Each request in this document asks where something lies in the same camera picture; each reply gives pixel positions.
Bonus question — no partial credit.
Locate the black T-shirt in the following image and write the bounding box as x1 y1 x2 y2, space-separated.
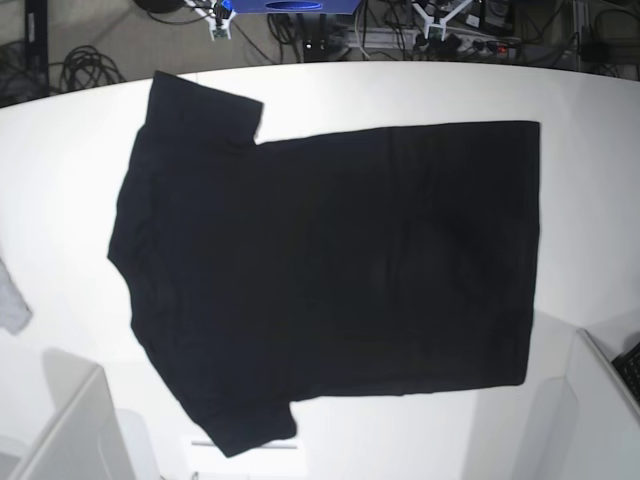
108 72 540 457

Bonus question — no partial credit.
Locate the blue box at top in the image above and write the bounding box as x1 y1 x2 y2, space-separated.
230 0 360 14

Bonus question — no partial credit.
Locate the white partition lower left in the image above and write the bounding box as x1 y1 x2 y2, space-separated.
1 349 161 479

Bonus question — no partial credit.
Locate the white partition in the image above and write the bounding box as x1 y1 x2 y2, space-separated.
512 330 639 479
1 349 161 479

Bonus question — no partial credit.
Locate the grey cloth at left edge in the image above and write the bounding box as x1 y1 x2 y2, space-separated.
0 262 33 335

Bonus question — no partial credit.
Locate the white partition lower right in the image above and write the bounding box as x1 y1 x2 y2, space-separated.
512 330 639 479

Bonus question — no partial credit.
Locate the black keyboard at right edge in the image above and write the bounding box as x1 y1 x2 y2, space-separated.
612 344 640 402

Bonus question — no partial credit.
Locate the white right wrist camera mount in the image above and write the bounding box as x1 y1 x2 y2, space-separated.
184 0 236 41

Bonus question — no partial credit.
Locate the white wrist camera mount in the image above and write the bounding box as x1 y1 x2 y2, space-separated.
410 0 474 41
184 0 236 41

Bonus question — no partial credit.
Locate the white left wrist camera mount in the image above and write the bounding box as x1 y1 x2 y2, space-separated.
410 0 474 41

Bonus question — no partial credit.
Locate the coiled black cable on floor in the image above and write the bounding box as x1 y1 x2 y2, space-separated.
58 44 126 94

